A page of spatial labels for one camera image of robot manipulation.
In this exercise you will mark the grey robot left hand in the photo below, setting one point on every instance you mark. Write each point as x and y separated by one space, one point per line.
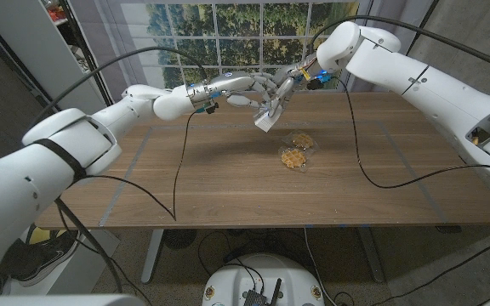
232 83

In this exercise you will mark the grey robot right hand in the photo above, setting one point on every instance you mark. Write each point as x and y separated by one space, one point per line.
289 81

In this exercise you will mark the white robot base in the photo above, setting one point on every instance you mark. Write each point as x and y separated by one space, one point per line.
266 276

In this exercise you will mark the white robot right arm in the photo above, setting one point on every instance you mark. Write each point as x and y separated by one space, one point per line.
432 89

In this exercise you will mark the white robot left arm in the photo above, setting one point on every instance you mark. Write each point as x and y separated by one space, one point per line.
58 149

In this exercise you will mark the printed window backdrop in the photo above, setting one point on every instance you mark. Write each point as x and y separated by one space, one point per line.
241 25

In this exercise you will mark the small wrapped waffle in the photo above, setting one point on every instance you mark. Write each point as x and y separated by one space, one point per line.
302 140

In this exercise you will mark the large wrapped waffle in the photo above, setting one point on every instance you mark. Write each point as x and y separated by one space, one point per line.
293 158

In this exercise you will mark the black round floor disc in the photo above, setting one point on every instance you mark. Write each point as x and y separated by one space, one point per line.
180 239

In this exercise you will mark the orange packet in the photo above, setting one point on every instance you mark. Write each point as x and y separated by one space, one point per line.
58 13

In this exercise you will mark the white table leg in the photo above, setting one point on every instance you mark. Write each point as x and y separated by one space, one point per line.
153 255

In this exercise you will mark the grey table leg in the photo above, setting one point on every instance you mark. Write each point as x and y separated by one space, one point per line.
370 255

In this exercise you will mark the white cabinet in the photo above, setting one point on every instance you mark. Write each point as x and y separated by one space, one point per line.
36 51

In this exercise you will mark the black antenna module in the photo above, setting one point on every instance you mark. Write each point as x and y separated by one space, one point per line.
255 297

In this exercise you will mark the yellow pad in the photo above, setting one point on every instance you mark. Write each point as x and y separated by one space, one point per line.
43 236

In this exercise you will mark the black sneaker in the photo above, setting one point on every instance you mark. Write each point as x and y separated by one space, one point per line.
36 263

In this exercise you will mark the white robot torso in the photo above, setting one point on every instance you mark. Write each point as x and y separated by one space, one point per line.
58 301

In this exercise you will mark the black metal frame post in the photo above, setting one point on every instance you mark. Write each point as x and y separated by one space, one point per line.
431 13
90 59

